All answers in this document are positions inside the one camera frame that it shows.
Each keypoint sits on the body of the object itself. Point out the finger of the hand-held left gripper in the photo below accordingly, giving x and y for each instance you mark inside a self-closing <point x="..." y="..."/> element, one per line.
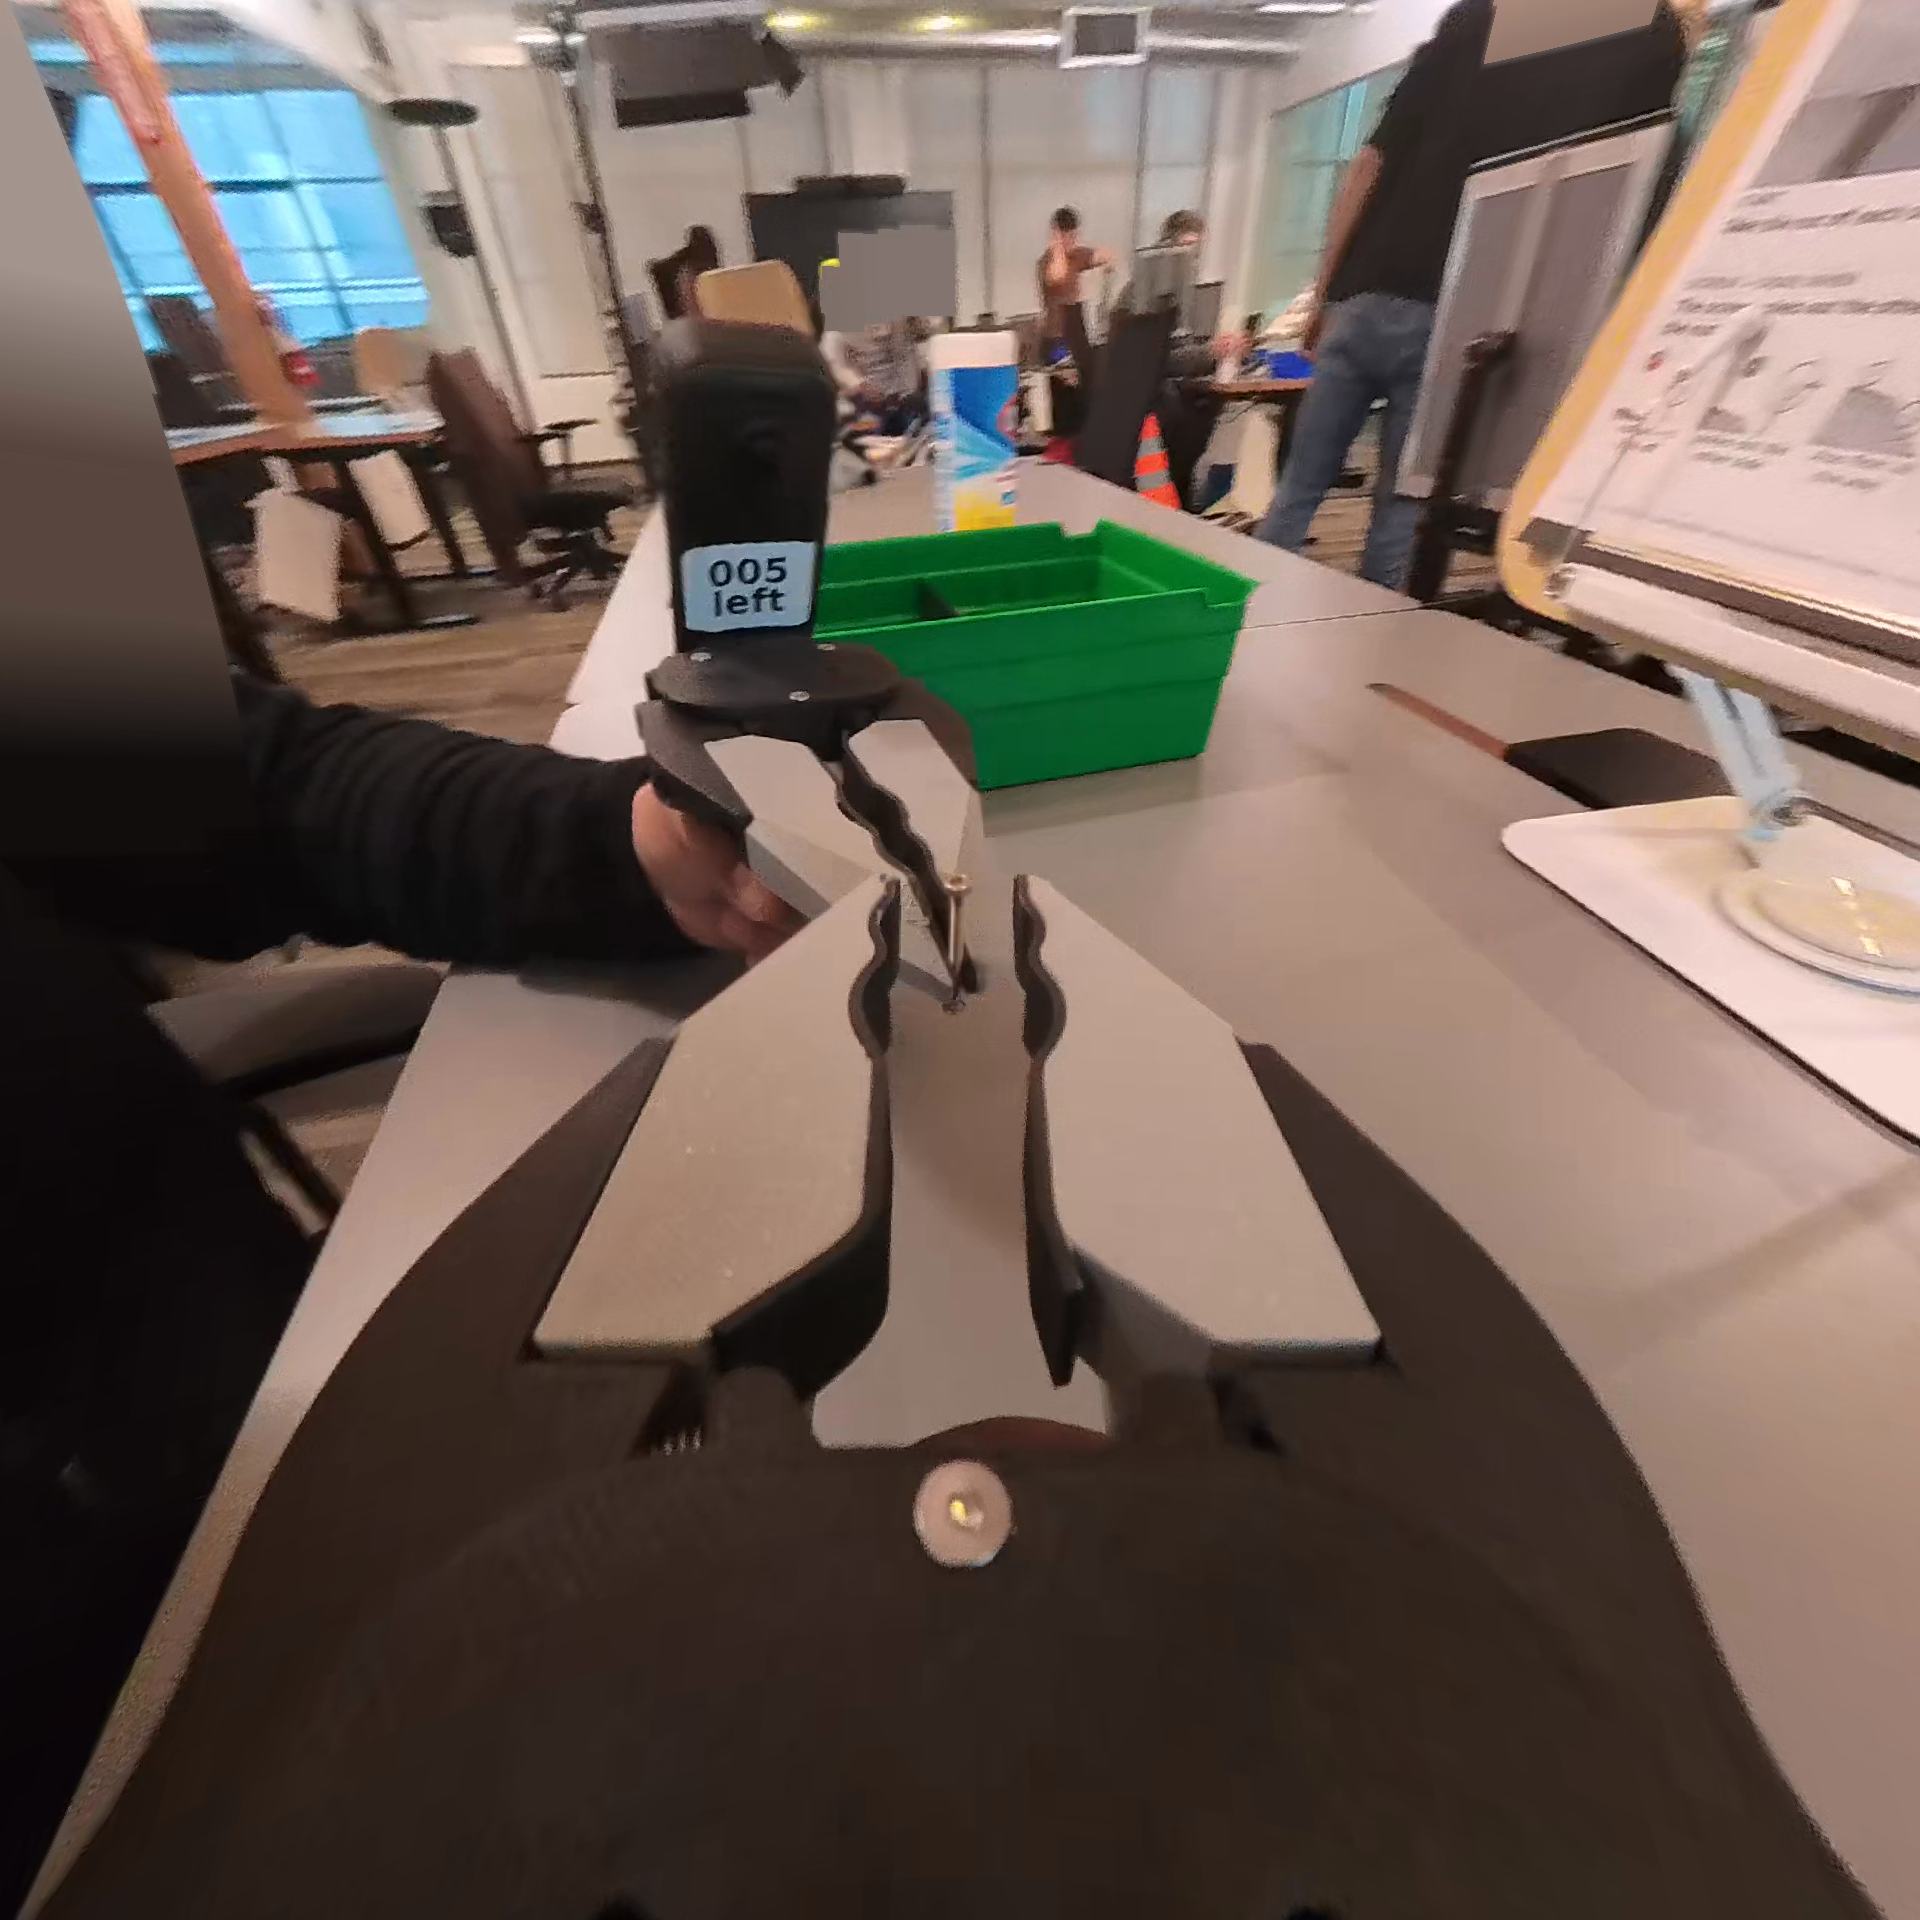
<point x="930" y="790"/>
<point x="786" y="823"/>

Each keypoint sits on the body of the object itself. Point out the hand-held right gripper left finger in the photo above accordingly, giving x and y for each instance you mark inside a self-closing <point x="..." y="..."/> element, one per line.
<point x="737" y="1181"/>

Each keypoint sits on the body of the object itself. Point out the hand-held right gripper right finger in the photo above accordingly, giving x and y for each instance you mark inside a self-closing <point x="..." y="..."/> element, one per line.
<point x="1182" y="1181"/>

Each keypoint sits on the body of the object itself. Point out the small metal bolt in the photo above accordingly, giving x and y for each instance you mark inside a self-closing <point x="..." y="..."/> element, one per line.
<point x="948" y="934"/>

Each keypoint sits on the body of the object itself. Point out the person's left forearm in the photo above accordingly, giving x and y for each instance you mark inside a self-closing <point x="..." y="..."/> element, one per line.
<point x="453" y="823"/>

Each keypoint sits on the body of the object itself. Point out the person's left hand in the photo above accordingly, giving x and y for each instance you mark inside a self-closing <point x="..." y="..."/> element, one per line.
<point x="703" y="882"/>

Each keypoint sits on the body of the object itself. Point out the green plastic bin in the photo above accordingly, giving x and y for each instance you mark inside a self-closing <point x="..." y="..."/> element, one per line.
<point x="1077" y="690"/>

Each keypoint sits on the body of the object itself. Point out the white wipes canister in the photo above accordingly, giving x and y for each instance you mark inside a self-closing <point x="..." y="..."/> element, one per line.
<point x="978" y="429"/>

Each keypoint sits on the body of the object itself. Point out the black office chair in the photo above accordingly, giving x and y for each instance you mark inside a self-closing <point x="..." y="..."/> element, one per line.
<point x="515" y="467"/>

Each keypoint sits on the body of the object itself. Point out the black ceiling monitor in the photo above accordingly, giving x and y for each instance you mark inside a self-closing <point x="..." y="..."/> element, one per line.
<point x="681" y="75"/>

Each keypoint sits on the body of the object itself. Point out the orange traffic cone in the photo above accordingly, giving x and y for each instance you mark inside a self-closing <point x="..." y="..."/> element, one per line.
<point x="1159" y="471"/>

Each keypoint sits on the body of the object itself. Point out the wooden top desk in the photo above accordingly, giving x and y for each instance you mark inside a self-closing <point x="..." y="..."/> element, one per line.
<point x="297" y="447"/>

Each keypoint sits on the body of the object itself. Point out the office chair with grey armrests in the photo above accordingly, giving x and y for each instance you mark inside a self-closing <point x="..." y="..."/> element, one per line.
<point x="297" y="1021"/>

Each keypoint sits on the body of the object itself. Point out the white tray with stand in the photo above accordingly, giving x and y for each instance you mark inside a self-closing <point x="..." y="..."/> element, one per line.
<point x="1648" y="882"/>

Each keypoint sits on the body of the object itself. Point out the black pad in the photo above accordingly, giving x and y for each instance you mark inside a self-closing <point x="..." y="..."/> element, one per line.
<point x="1620" y="765"/>

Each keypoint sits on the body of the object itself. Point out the person's dark clothed body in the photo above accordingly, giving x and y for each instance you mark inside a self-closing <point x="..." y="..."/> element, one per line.
<point x="140" y="1277"/>

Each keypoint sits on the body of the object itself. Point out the grey partition panel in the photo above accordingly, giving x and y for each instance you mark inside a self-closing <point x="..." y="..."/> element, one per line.
<point x="1561" y="329"/>

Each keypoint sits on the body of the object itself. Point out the instruction sheet on clipboard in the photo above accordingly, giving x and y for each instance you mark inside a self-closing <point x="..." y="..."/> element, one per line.
<point x="1727" y="371"/>

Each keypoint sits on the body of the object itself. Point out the black wall screen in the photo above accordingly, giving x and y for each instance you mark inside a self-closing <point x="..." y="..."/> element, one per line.
<point x="794" y="240"/>

